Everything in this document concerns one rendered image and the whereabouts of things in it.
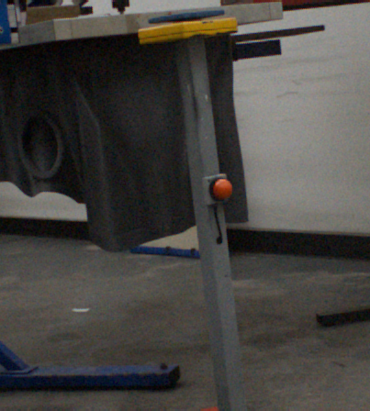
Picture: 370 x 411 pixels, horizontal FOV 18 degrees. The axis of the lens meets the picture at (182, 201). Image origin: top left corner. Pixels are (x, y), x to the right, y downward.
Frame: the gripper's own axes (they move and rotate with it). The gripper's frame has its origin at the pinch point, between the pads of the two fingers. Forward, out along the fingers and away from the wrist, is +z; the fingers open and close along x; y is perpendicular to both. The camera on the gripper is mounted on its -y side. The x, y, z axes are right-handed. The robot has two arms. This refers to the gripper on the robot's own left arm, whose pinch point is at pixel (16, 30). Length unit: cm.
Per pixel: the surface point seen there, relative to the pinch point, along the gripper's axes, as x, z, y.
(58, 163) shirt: 46, 29, 23
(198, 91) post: 79, 18, 13
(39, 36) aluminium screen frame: 55, 4, 29
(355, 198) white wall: -83, 75, -200
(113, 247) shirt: 50, 47, 15
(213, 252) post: 79, 47, 14
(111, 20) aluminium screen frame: 60, 3, 16
